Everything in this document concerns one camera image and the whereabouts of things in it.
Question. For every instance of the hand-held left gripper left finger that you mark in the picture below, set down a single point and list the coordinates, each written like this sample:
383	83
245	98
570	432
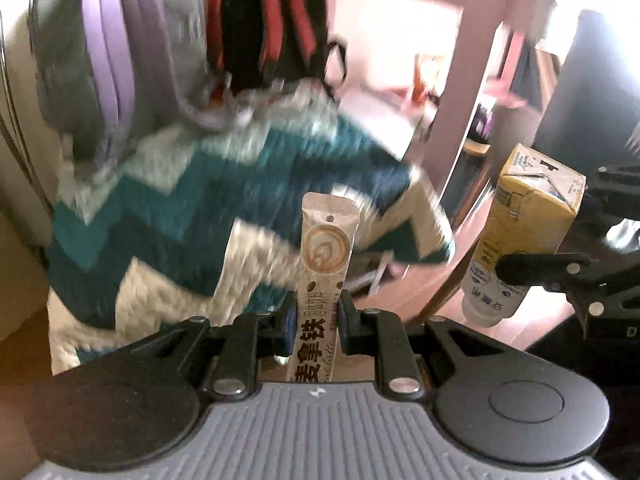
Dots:
287	332

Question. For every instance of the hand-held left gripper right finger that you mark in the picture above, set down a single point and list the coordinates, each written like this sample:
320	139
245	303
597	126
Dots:
348	327

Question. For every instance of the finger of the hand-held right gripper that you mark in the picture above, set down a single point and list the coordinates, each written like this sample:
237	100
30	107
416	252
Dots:
620	175
545	267

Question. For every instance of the yellow drink carton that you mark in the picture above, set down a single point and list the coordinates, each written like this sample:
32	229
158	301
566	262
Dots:
530	210

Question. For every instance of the beige coffee stick packet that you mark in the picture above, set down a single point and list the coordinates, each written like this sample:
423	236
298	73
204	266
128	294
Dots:
325	260

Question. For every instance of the dark green deer-print bin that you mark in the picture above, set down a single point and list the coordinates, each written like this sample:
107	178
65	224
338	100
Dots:
590	85

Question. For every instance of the teal white zigzag quilt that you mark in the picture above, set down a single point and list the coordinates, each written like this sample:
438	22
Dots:
200	200

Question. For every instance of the pink desk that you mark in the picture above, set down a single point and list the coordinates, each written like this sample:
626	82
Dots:
470	60

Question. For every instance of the red black backpack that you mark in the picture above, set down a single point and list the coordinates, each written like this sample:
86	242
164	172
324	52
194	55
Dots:
265	25

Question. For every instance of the purple grey backpack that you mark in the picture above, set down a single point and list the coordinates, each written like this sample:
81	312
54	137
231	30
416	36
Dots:
105	60

